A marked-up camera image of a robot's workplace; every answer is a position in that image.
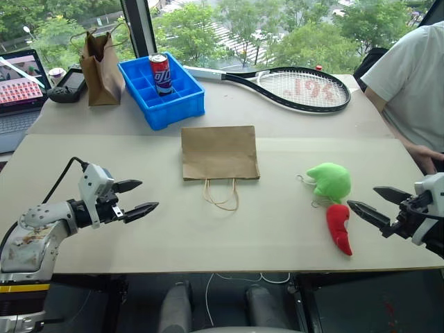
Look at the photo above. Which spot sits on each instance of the black handheld game controller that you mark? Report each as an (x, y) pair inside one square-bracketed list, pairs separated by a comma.
[(69, 86)]

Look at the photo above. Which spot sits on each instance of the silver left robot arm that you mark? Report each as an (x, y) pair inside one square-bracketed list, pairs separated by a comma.
[(31, 239)]

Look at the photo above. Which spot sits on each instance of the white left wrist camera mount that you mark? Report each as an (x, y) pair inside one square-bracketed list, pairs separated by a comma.
[(93, 180)]

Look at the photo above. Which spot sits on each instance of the black window frame post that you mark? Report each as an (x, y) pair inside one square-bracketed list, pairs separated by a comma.
[(138, 27)]

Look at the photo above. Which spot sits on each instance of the green plush toy leaf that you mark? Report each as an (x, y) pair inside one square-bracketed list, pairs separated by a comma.
[(331, 182)]

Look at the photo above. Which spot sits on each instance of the red soda can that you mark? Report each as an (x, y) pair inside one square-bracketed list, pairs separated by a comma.
[(161, 74)]

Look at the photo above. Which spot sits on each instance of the black chair back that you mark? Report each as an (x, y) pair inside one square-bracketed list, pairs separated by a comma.
[(369, 66)]

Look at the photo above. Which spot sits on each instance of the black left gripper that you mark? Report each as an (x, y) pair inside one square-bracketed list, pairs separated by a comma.
[(108, 208)]

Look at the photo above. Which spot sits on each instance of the black white tennis racket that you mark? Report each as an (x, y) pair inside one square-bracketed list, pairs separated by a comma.
[(305, 90)]

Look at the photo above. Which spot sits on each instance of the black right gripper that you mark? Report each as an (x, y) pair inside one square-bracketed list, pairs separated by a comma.
[(407, 216)]

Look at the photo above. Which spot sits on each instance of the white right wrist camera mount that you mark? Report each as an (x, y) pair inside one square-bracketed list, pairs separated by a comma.
[(430, 185)]

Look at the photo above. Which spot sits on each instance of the dark rounded grey shape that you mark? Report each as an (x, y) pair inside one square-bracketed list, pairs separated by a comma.
[(262, 307), (175, 308)]

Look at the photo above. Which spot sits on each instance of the person's bare forearm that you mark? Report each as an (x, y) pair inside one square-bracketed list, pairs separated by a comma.
[(376, 98)]

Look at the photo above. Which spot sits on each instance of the person in white t-shirt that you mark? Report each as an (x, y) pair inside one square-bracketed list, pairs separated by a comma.
[(416, 86)]

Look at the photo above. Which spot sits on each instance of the blue plastic divided crate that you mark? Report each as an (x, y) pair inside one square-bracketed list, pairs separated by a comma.
[(180, 104)]

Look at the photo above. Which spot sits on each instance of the cup with white lid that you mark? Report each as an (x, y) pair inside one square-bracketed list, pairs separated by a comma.
[(56, 74)]

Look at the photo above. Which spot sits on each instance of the person's bare hand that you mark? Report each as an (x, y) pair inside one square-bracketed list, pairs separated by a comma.
[(427, 159)]

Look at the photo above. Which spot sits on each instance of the flat brown paper bag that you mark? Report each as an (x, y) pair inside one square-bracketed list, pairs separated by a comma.
[(220, 152)]

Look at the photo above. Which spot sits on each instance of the standing brown paper bag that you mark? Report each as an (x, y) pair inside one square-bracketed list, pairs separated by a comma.
[(102, 76)]

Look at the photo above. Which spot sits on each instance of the black slanted window frame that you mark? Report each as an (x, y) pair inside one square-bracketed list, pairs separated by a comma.
[(431, 10)]

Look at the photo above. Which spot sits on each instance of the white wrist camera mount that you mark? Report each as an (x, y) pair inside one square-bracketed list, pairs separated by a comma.
[(430, 185), (93, 180)]

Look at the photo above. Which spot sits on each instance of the red plush chili pepper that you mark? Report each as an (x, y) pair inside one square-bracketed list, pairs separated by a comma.
[(338, 225)]

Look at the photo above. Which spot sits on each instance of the grey laptop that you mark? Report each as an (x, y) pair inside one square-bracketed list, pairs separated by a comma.
[(19, 86)]

